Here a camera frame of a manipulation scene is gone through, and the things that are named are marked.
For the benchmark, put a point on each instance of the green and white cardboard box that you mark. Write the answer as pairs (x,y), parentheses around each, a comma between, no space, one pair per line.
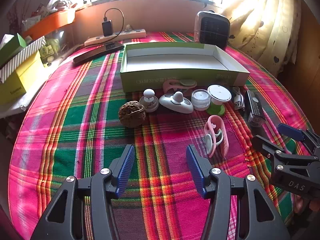
(175,80)

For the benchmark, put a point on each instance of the plaid tablecloth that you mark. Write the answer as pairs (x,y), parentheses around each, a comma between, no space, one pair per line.
(75,130)

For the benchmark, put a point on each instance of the brown walnut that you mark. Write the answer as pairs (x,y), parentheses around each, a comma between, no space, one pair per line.
(131,113)

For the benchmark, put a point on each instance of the glass tank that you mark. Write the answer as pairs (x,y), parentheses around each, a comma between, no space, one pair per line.
(53,46)

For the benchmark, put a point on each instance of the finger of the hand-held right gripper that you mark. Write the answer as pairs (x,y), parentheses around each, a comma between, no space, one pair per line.
(291,132)
(265,145)

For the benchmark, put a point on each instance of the pink plastic clip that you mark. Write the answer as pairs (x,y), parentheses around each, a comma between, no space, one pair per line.
(216,135)

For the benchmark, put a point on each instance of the green striped box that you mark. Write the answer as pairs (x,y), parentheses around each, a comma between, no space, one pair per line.
(22,57)

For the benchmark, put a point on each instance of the small white knob toy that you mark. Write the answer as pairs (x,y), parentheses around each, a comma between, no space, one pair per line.
(149,100)

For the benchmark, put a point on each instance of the red berry twigs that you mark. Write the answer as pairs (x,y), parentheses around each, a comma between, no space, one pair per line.
(15,16)

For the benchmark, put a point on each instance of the pile of bags and plants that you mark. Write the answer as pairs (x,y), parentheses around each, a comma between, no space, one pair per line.
(57,2)

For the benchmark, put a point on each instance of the green container with white lid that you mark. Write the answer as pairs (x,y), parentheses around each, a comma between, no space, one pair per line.
(218,95)

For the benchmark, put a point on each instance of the white panda face gadget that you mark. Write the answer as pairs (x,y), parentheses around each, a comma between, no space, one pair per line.
(176,102)

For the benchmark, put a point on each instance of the orange tray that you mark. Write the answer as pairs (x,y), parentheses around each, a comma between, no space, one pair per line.
(50,22)

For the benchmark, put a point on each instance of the small clear plastic jar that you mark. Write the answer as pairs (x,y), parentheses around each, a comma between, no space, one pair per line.
(200,100)

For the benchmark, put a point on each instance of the cream heart print curtain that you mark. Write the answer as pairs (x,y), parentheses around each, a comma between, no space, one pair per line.
(262,17)

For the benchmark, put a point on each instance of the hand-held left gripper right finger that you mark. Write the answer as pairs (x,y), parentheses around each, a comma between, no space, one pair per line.
(196,170)

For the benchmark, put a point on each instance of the black rectangular light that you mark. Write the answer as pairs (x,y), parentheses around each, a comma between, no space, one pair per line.
(255,107)

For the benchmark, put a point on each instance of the pink clip with green pad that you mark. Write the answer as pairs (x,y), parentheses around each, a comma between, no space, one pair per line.
(175,83)

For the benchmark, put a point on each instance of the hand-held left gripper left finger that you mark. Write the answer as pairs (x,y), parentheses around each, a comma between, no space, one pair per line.
(126,170)

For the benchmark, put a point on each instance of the yellow cardboard box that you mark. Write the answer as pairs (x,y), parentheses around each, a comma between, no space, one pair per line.
(17,80)

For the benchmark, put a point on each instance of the small figurine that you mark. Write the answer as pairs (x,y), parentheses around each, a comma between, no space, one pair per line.
(128,27)

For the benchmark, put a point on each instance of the beige power strip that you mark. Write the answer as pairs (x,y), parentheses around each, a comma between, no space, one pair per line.
(115,37)

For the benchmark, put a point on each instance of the black charger plug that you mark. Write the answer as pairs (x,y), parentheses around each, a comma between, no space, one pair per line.
(107,27)

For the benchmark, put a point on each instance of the grey portable heater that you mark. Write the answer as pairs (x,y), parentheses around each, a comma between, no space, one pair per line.
(211,30)

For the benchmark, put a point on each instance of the black window latch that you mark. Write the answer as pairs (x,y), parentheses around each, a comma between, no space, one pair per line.
(207,1)

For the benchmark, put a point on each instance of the wooden cabinet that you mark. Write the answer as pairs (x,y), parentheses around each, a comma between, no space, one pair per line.
(307,42)

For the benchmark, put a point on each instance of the black smartphone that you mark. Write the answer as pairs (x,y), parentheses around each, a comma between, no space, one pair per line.
(98,51)

